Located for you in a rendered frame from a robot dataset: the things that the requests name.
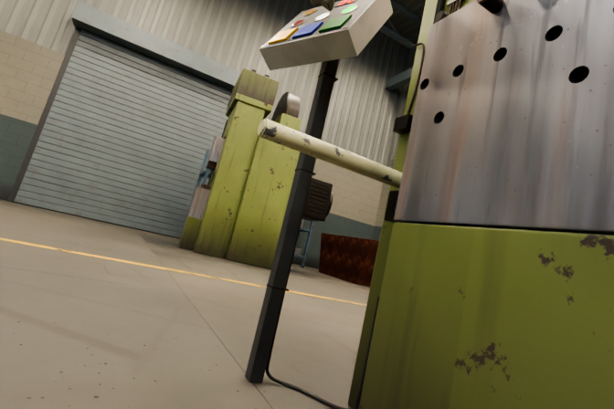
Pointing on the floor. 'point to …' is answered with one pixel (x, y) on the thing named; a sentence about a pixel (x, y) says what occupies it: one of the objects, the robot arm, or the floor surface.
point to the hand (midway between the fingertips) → (330, 5)
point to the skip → (348, 257)
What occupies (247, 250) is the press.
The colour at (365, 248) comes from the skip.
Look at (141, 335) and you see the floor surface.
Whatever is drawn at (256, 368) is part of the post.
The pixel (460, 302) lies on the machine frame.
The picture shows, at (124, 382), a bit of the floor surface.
